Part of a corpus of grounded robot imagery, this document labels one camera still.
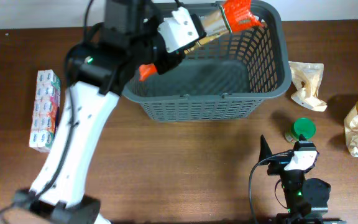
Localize orange pasta package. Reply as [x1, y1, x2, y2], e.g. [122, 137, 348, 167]
[139, 0, 262, 81]

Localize tissue pack multipack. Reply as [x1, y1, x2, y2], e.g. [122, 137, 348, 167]
[29, 70, 61, 152]

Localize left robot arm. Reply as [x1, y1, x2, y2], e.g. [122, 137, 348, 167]
[12, 1, 206, 224]

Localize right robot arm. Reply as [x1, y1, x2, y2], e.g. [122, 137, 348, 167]
[258, 136, 331, 223]

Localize green lid jar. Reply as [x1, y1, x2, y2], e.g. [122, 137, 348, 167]
[285, 118, 316, 144]

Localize crumpled beige pouch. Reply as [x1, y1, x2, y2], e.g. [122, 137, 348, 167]
[289, 61, 328, 112]

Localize grey plastic basket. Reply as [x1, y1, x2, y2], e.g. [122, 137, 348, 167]
[123, 1, 291, 121]

